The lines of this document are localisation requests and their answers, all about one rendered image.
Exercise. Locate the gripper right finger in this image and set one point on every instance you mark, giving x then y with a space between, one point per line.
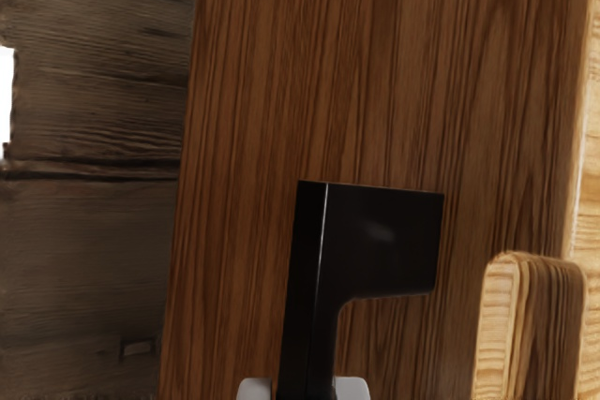
354 390

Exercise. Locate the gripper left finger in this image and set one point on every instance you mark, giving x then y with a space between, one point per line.
253 390

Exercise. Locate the wooden two-drawer cabinet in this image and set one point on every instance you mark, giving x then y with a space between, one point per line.
328 91

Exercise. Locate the white block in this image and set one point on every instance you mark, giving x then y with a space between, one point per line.
5 95

